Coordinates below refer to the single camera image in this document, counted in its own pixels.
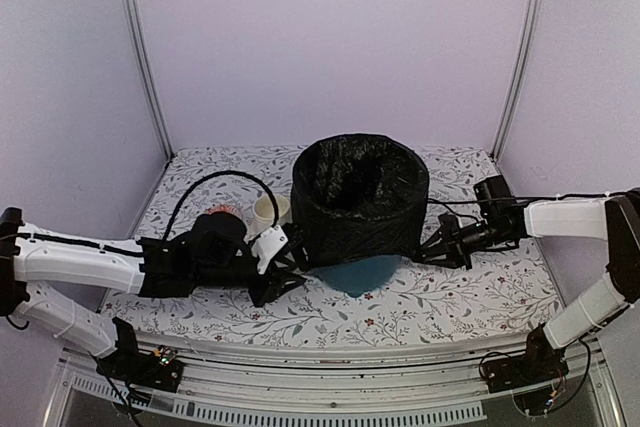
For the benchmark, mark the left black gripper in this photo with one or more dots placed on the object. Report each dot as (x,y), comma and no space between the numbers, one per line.
(272,287)

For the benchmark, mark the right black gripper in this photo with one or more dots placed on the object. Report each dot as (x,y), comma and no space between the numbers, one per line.
(455,246)

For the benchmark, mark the teal plastic trash bin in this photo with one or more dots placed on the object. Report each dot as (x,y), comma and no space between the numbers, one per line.
(359,277)

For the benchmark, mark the black plastic trash bag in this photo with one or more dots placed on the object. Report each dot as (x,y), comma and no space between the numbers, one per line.
(357,196)

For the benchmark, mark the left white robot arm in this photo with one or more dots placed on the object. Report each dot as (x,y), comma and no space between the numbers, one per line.
(213,253)

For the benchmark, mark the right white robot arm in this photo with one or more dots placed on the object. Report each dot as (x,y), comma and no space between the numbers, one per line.
(611,217)

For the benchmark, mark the cream ceramic mug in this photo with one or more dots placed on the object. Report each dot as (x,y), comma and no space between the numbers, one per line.
(263,213)

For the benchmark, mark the floral patterned table mat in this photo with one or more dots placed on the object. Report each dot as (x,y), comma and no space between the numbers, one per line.
(503,293)

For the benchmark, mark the red patterned small bowl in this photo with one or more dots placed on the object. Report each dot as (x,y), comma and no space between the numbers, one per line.
(225,208)

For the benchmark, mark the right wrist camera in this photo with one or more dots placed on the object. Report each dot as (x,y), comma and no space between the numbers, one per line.
(449,225)

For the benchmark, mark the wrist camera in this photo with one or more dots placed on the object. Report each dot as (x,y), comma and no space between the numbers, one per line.
(449,225)
(267,245)

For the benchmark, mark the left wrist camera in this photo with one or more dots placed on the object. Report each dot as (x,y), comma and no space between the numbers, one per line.
(267,245)

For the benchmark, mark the front aluminium rail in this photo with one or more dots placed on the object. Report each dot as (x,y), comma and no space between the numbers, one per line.
(424,385)

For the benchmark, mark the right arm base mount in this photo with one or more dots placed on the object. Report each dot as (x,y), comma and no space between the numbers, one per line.
(539,362)

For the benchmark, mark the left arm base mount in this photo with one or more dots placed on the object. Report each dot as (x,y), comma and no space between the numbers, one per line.
(160,369)

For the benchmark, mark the right aluminium frame post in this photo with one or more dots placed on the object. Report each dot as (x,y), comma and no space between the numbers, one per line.
(525,45)

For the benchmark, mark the aluminium frame post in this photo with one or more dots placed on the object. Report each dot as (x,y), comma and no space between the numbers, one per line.
(134,23)
(525,45)

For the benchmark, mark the left aluminium frame post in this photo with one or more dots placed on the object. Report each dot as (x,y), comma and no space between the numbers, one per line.
(134,23)

